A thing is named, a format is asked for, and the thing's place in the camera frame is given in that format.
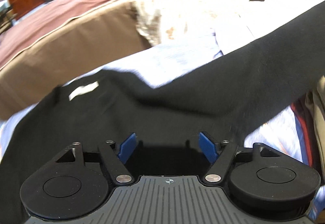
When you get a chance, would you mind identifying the black knit garment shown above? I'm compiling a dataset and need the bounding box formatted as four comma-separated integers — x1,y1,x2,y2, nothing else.
1,3,324,223

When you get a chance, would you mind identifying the brown pink quilt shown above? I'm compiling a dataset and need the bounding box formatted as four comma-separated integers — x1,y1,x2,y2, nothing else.
1,0,150,120

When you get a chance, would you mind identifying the white garment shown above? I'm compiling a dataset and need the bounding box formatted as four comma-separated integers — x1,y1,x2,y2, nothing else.
179,0,324,55

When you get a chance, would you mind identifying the floral beige pillow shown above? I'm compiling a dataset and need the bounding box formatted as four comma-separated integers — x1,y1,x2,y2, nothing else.
129,0,212,46

